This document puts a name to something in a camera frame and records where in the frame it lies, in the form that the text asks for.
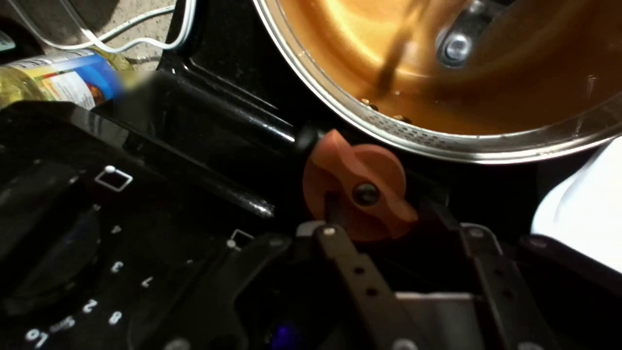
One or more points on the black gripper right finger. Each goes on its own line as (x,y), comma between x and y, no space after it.
(512,292)

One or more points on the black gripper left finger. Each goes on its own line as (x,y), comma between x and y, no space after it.
(351,279)

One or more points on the glass pot lid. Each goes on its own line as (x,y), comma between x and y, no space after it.
(363,40)

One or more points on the large white bowl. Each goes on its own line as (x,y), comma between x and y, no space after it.
(584,207)

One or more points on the black electric stove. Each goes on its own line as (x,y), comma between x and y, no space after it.
(162,195)

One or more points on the clear oil bottle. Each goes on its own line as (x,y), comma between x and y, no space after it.
(65,79)

